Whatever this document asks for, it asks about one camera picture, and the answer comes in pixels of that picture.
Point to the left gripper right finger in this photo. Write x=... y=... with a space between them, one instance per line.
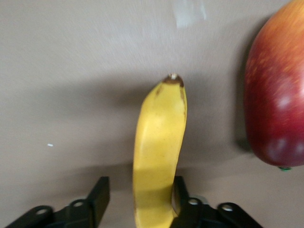
x=197 y=213

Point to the small clear tape piece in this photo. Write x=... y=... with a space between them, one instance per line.
x=187 y=16

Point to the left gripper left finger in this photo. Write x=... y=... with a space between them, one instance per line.
x=95 y=209

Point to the red yellow mango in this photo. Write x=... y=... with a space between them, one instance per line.
x=275 y=95

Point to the yellow banana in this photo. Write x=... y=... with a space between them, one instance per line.
x=159 y=142

